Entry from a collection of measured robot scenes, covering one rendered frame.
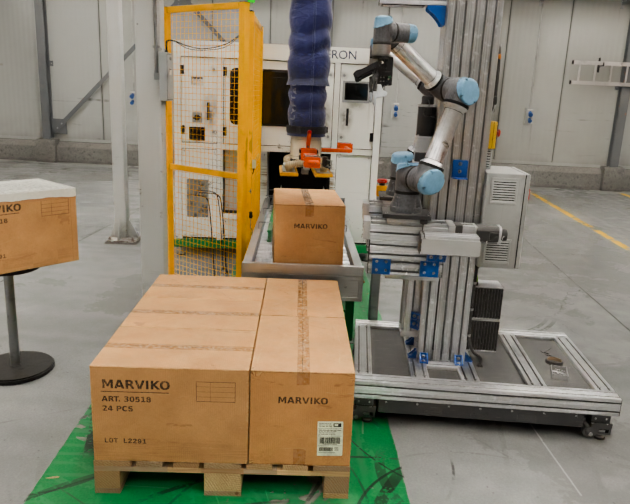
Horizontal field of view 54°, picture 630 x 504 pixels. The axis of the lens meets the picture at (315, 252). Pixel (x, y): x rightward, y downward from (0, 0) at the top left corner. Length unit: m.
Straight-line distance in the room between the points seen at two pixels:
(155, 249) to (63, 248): 0.95
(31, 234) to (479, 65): 2.36
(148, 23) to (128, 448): 2.65
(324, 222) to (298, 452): 1.46
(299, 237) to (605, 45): 10.15
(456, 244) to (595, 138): 10.31
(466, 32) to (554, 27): 9.71
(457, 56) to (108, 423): 2.19
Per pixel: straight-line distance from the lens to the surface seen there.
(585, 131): 12.97
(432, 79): 2.94
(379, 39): 2.65
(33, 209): 3.46
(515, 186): 3.12
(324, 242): 3.55
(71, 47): 13.48
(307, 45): 3.43
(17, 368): 3.82
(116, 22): 6.49
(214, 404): 2.46
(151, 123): 4.23
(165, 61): 4.16
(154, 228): 4.32
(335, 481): 2.61
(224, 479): 2.62
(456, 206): 3.15
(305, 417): 2.46
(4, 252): 3.44
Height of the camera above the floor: 1.56
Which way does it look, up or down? 14 degrees down
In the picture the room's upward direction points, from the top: 3 degrees clockwise
